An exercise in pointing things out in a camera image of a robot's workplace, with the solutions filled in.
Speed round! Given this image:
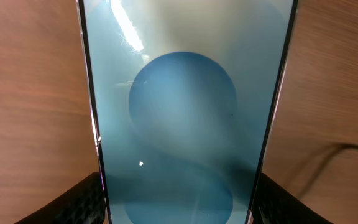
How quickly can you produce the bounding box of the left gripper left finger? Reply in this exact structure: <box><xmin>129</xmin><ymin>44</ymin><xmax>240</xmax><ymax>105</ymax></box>
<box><xmin>16</xmin><ymin>172</ymin><xmax>106</xmax><ymax>224</ymax></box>

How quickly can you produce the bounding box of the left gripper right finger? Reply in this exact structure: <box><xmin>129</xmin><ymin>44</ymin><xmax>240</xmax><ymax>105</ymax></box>
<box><xmin>251</xmin><ymin>174</ymin><xmax>332</xmax><ymax>224</ymax></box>

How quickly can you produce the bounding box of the black USB charging cable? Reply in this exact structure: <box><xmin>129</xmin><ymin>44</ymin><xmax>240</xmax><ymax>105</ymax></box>
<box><xmin>296</xmin><ymin>142</ymin><xmax>358</xmax><ymax>200</ymax></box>

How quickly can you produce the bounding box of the teal screen smartphone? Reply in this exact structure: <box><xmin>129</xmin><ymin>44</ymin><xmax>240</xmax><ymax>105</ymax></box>
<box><xmin>76</xmin><ymin>0</ymin><xmax>298</xmax><ymax>224</ymax></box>

